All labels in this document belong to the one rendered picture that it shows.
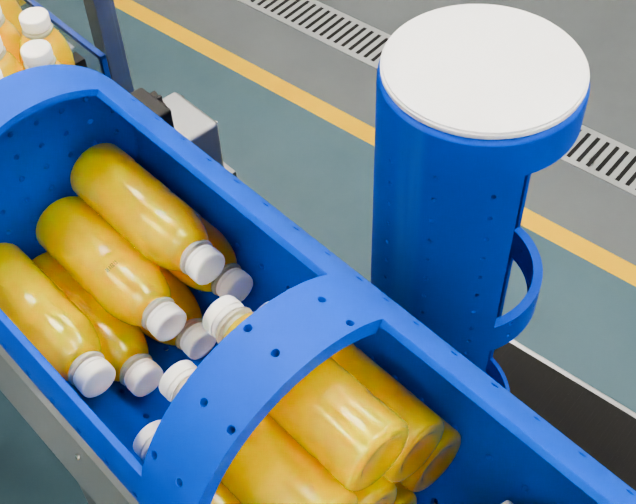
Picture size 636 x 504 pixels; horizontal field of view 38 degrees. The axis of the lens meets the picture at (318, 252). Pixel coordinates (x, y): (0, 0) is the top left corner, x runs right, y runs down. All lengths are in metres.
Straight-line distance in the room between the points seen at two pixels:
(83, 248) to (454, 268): 0.58
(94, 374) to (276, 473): 0.24
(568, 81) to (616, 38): 1.89
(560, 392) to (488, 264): 0.70
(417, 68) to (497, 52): 0.11
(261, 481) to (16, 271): 0.38
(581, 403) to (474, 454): 1.12
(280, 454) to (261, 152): 1.95
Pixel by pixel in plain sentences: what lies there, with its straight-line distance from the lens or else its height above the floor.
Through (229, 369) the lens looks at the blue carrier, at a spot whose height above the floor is 1.23.
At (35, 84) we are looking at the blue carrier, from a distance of 0.99.
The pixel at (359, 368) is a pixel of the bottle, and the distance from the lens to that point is 0.82.
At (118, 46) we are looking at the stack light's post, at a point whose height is 0.84.
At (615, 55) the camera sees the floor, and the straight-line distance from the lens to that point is 3.09.
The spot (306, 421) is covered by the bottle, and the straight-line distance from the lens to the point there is 0.74.
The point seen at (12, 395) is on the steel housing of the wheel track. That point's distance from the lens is 1.21.
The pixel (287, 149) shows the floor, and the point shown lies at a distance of 2.66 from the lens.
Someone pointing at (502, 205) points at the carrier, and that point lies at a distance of 1.27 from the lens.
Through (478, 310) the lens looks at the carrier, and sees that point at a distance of 1.45.
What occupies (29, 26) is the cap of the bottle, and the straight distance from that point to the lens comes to 1.31.
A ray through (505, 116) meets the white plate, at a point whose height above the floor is 1.04.
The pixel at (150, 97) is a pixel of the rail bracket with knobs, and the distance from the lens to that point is 1.30.
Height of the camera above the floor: 1.82
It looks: 50 degrees down
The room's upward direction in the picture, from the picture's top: 2 degrees counter-clockwise
